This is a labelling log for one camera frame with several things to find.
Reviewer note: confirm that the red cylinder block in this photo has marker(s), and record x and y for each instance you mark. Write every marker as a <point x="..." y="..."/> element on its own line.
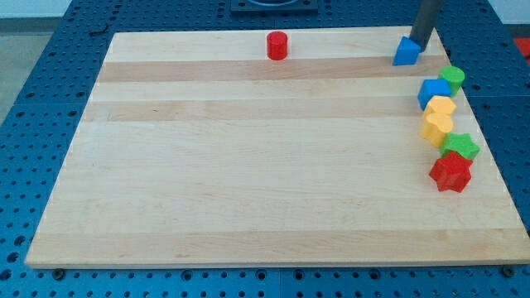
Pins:
<point x="277" y="45"/>

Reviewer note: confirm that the yellow heart block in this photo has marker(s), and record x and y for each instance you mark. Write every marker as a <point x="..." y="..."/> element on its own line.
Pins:
<point x="435" y="128"/>

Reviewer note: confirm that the blue triangle block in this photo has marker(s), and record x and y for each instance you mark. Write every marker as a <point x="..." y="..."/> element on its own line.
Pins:
<point x="407" y="52"/>

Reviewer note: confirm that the green star block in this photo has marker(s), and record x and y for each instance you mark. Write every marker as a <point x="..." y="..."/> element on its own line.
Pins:
<point x="461" y="143"/>

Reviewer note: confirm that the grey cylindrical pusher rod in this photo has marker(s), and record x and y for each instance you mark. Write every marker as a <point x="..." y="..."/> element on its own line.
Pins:
<point x="425" y="21"/>

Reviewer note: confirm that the blue cube block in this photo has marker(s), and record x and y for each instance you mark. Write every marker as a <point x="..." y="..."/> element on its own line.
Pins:
<point x="431" y="88"/>

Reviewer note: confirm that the wooden board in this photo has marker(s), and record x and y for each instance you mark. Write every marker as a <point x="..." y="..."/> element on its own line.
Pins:
<point x="196" y="150"/>

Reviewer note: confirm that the red object at right edge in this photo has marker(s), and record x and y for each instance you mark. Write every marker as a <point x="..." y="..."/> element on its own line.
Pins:
<point x="523" y="45"/>

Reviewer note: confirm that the green cylinder block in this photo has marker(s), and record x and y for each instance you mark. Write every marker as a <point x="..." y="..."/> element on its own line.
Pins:
<point x="454" y="76"/>

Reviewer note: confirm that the yellow hexagon block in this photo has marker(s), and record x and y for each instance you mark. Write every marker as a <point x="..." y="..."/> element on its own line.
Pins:
<point x="439" y="104"/>

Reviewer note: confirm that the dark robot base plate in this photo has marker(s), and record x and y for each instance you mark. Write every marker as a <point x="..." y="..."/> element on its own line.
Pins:
<point x="272" y="6"/>

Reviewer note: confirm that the red star block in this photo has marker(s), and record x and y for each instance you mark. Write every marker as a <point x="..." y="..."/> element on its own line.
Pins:
<point x="451" y="172"/>

